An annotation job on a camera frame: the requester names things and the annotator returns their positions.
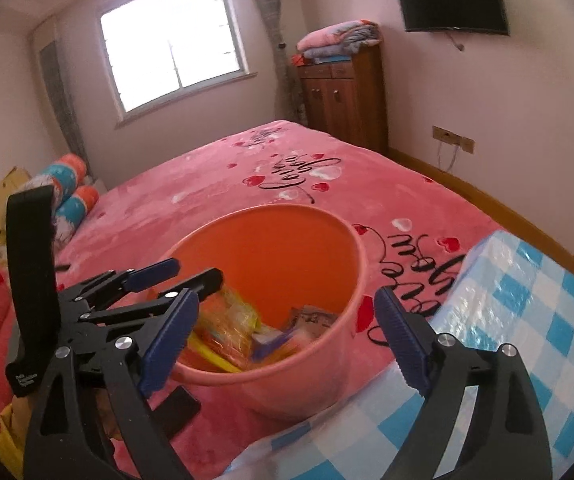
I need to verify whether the brown wooden cabinet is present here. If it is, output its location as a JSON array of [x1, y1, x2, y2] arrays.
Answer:
[[296, 46, 389, 155]]

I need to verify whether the blue Vinda tissue pack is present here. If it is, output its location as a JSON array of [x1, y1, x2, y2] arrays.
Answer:
[[250, 328, 298, 364]]

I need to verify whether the blue white checkered tablecloth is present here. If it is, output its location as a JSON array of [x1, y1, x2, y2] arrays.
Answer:
[[226, 232, 574, 479]]

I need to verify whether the black smartphone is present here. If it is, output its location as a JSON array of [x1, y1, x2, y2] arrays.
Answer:
[[152, 386, 201, 440]]

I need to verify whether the grey plaid curtain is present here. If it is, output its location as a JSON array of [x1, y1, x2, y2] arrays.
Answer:
[[254, 0, 303, 122]]

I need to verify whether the yellow green snack bag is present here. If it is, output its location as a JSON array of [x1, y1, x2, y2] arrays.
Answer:
[[187, 286, 262, 373]]

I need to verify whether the wall power socket strip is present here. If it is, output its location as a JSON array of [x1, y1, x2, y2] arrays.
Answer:
[[432, 126, 474, 154]]

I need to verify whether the bright bedroom window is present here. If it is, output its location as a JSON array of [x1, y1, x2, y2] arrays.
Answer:
[[99, 0, 248, 114]]

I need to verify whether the orange plastic trash bucket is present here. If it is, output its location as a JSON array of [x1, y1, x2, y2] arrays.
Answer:
[[157, 204, 368, 420]]

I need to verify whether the colourful bolster pillow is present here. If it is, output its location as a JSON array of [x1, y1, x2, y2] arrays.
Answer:
[[20, 153, 99, 252]]

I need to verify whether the pink heart bedspread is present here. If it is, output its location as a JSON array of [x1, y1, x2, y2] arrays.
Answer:
[[0, 122, 497, 479]]

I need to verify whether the folded pink blanket stack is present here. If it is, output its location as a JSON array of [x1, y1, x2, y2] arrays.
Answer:
[[296, 20, 382, 60]]

